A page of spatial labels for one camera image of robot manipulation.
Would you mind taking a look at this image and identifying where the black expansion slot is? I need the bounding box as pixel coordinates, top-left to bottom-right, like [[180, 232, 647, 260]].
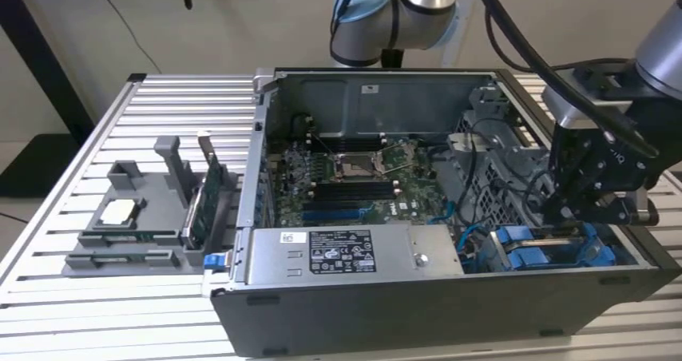
[[303, 201, 374, 212]]

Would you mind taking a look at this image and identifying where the black disk wire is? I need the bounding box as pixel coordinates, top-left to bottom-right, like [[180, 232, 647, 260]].
[[523, 168, 558, 220]]

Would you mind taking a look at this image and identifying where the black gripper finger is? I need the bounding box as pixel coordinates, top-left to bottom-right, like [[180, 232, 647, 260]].
[[542, 195, 585, 231], [595, 191, 659, 227]]

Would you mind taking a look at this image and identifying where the grey parts rack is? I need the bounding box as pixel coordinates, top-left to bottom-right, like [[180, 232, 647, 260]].
[[61, 135, 246, 278]]

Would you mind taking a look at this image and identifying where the black flat base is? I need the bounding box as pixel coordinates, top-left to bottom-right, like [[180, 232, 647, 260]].
[[0, 133, 89, 198]]

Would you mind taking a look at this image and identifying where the thin metal locking lever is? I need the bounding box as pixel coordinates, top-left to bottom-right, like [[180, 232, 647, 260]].
[[310, 132, 338, 156]]

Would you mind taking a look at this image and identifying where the metal socket cover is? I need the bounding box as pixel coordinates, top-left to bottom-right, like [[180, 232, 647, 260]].
[[378, 141, 420, 173]]

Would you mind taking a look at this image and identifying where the blue plastic disk carrier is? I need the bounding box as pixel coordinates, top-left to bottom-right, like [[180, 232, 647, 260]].
[[509, 247, 619, 270]]

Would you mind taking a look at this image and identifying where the green graphics card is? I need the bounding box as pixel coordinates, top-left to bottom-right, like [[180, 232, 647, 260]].
[[179, 131, 230, 250]]

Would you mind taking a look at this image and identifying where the black RAM slot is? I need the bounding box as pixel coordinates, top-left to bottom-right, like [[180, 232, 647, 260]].
[[315, 186, 399, 193], [314, 191, 399, 198], [312, 196, 399, 203], [315, 181, 399, 188], [312, 141, 384, 149], [312, 135, 384, 143]]

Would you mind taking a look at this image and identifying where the grey metal drive cage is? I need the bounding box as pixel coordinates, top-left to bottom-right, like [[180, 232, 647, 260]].
[[447, 85, 555, 234]]

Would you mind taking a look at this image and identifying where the silver CPU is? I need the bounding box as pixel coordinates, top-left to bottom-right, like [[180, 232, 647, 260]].
[[100, 199, 143, 224]]

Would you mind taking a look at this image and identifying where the disk bay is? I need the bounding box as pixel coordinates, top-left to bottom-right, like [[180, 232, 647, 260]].
[[487, 212, 641, 274]]

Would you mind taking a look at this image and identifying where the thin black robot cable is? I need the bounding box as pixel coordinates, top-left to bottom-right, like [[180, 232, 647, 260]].
[[482, 0, 637, 74]]

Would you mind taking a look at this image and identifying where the green motherboard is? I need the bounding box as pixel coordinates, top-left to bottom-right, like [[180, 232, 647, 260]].
[[266, 135, 454, 228]]

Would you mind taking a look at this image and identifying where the black upright post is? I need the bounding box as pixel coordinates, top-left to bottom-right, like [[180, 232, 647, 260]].
[[0, 0, 97, 138]]

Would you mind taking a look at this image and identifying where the silver power supply unit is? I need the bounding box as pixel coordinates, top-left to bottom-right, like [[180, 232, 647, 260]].
[[244, 223, 463, 286]]

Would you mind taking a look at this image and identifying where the green RAM stick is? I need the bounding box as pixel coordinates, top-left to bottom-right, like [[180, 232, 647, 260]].
[[89, 252, 156, 264]]

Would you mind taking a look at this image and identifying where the CPU socket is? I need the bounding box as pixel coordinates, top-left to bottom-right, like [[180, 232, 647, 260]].
[[332, 151, 383, 178]]

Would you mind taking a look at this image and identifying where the black open PC case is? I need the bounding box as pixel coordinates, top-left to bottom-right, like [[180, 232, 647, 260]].
[[200, 65, 682, 358]]

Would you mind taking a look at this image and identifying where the thin black wall wire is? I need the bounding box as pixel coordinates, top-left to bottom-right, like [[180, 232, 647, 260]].
[[91, 0, 163, 74]]

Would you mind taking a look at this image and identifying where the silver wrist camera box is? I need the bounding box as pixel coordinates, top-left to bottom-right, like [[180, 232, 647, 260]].
[[542, 85, 635, 131]]

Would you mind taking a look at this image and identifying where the blue expansion slot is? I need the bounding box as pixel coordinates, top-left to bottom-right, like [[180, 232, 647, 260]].
[[302, 211, 374, 223]]

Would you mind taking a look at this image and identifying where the blue wire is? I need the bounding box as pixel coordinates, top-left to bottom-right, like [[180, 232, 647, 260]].
[[436, 200, 489, 268]]

